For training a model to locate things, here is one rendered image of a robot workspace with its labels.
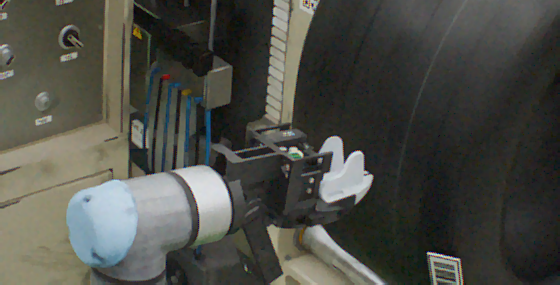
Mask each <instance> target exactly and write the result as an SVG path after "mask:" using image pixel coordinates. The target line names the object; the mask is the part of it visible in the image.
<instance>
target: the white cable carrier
mask: <svg viewBox="0 0 560 285"><path fill-rule="evenodd" d="M290 1H291V0H275V2H274V4H275V5H276V6H278V7H275V8H274V15H276V16H277V17H274V18H273V24H274V25H275V26H276V27H273V29H272V34H274V35H276V36H273V37H272V39H271V44H272V45H274V47H271V50H270V53H271V54H272V55H274V56H271V57H270V64H271V65H273V66H271V67H270V68H269V73H270V74H272V75H270V76H269V77H268V83H269V84H271V85H270V86H268V90H267V91H268V93H270V94H269V95H267V102H268V103H269V104H268V105H267V106H266V112H267V113H269V114H267V115H266V116H265V117H268V118H269V119H271V120H272V121H274V122H275V123H276V124H280V120H281V109H282V97H283V86H284V73H285V61H286V50H287V39H288V28H289V20H290V10H291V2H290Z"/></svg>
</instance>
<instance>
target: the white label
mask: <svg viewBox="0 0 560 285"><path fill-rule="evenodd" d="M427 257H428V261H429V266H430V267H429V271H430V276H431V280H432V283H431V284H432V285H463V281H462V276H461V273H462V271H461V265H460V260H459V259H460V258H458V259H456V258H453V257H449V256H446V255H445V256H442V255H439V254H435V253H432V252H431V253H427Z"/></svg>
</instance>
